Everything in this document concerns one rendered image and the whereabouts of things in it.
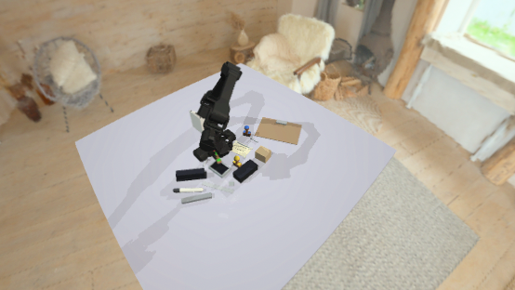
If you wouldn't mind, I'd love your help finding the beige cube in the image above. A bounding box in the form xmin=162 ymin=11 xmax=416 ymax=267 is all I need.
xmin=255 ymin=146 xmax=271 ymax=164

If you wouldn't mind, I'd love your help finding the yellow rubber stamp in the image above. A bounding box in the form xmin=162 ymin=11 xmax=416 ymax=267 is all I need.
xmin=232 ymin=156 xmax=242 ymax=168

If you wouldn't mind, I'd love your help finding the cream paper card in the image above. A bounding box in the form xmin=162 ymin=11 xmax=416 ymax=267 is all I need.
xmin=231 ymin=140 xmax=253 ymax=158

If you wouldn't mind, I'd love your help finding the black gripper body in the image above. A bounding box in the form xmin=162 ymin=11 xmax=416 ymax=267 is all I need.
xmin=192 ymin=129 xmax=236 ymax=163

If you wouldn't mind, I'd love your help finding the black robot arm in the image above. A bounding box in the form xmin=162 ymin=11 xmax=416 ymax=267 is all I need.
xmin=195 ymin=61 xmax=242 ymax=158

